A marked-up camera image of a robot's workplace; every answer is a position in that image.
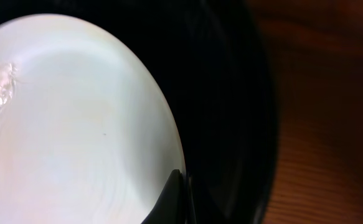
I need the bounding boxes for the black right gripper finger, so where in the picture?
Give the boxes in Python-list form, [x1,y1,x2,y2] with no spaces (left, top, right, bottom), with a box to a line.
[142,169,185,224]

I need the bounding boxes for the light blue plate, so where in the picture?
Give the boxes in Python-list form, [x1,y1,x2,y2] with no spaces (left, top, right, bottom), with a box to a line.
[0,14,185,223]

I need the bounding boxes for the round black tray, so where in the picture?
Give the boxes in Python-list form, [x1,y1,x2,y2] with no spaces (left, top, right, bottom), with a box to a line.
[0,0,278,223]

